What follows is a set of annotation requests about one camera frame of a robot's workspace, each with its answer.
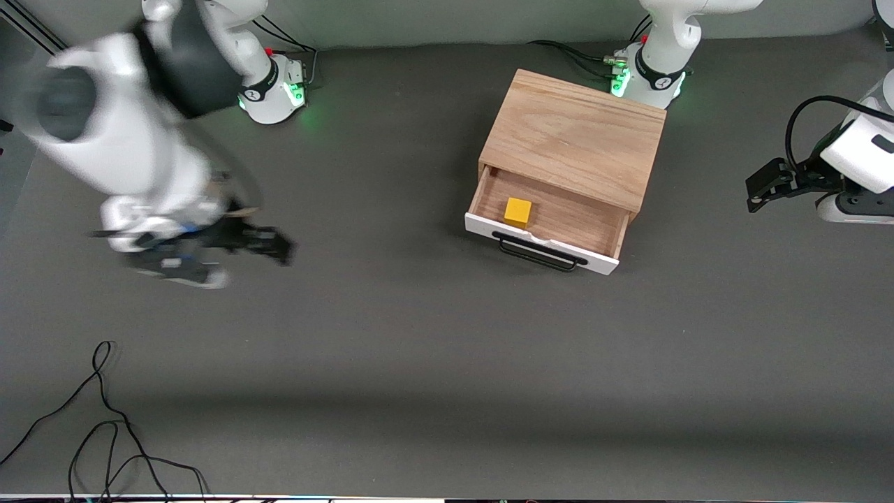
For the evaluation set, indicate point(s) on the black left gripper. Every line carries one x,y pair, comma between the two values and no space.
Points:
809,172

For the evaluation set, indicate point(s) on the dark grey table mat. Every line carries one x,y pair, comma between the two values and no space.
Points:
419,363

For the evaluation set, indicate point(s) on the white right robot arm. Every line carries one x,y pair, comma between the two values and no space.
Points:
119,140

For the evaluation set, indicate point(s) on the wooden drawer cabinet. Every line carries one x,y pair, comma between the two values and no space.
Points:
573,126

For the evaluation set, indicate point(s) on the yellow cube block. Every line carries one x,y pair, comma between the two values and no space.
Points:
517,213

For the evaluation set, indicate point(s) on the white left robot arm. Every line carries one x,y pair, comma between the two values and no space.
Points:
663,42

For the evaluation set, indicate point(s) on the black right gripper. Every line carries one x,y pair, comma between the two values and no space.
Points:
234,233

